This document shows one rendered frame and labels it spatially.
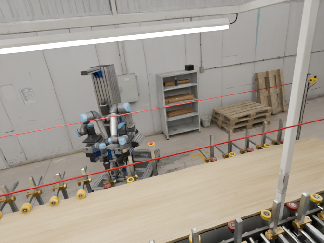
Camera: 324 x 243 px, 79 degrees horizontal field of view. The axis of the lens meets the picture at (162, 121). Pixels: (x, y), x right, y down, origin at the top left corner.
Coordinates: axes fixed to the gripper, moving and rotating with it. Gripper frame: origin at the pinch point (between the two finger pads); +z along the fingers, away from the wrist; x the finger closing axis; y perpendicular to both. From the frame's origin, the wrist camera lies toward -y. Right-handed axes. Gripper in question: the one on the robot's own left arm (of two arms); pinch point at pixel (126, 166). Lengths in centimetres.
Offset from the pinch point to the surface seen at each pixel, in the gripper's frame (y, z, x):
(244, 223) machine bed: 51, 21, -122
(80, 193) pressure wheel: -55, -3, -12
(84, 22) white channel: -21, -148, -40
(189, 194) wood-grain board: 29, 5, -78
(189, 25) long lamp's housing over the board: 49, -140, -67
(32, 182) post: -90, -15, 22
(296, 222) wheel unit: 73, 9, -151
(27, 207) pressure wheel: -99, -1, 4
